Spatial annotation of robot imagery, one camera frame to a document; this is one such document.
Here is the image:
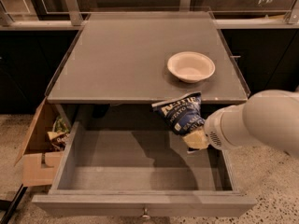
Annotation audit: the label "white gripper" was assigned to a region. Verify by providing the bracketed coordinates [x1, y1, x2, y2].
[182, 105, 247, 150]

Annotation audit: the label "blue chip bag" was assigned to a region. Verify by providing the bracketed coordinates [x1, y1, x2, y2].
[150, 91, 206, 155]

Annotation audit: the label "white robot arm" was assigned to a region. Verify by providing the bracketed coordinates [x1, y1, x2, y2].
[183, 90, 299, 158]

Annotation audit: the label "open grey top drawer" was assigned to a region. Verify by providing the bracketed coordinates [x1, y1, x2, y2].
[33, 122, 256, 217]

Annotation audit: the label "metal drawer knob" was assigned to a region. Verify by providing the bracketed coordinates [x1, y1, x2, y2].
[141, 208, 150, 220]

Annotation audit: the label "grey cabinet with top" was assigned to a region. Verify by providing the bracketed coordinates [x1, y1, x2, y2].
[47, 11, 249, 130]

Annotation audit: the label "white paper bowl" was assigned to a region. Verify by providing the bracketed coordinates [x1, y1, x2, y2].
[167, 51, 216, 83]

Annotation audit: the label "snack packets in box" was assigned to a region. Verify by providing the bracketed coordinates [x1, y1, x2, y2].
[47, 116, 70, 151]

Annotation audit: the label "open cardboard box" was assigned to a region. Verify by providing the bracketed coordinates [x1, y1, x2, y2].
[15, 99, 64, 187]

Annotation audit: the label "black stand leg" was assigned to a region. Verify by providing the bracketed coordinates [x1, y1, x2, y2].
[0, 184, 27, 224]

